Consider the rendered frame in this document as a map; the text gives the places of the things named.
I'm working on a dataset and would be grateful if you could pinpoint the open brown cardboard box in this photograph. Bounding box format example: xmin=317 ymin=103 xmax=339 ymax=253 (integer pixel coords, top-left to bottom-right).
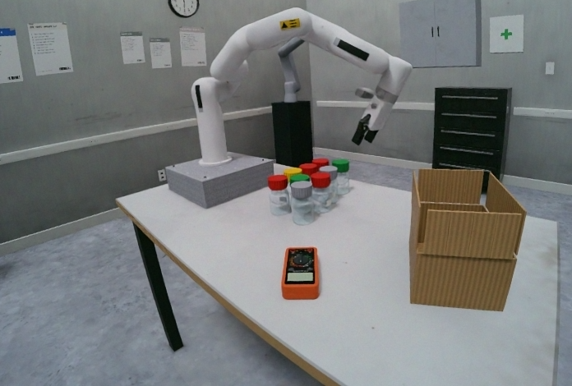
xmin=408 ymin=168 xmax=527 ymax=311

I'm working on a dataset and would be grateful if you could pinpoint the orange digital multimeter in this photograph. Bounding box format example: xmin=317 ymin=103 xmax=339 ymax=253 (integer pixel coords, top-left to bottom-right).
xmin=281 ymin=247 xmax=319 ymax=300

